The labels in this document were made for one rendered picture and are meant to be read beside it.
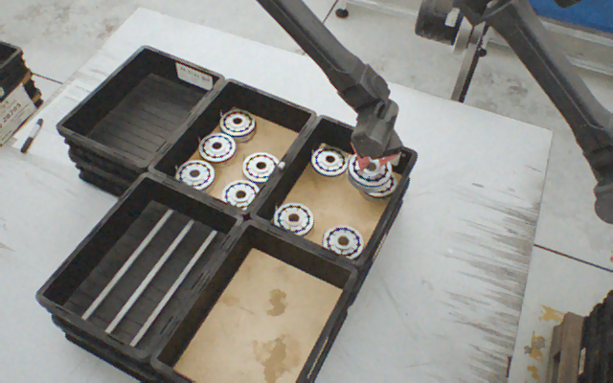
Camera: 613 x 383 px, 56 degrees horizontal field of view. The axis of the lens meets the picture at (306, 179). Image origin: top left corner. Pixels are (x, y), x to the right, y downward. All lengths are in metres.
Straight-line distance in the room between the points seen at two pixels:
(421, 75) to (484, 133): 1.27
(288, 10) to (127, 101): 0.87
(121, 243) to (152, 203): 0.14
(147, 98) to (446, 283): 1.03
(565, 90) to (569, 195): 1.88
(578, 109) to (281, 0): 0.54
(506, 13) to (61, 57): 2.73
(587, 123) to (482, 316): 0.70
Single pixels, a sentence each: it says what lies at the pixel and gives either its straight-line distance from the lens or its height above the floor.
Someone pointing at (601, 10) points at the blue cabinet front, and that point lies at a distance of 3.25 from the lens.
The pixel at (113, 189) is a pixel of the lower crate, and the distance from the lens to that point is 1.74.
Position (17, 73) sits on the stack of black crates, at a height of 0.52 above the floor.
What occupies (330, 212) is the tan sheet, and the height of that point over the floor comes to 0.83.
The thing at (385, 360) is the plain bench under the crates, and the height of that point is 0.70.
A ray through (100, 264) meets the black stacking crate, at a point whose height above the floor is 0.83.
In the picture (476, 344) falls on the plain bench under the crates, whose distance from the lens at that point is 1.56.
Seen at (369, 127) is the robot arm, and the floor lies 1.26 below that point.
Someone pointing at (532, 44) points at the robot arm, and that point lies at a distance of 1.00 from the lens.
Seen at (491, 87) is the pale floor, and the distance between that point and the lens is 3.25.
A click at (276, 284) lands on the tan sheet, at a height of 0.83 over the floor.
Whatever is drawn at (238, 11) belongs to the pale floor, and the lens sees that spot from 3.53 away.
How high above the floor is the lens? 2.08
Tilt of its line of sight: 52 degrees down
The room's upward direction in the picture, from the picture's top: 4 degrees clockwise
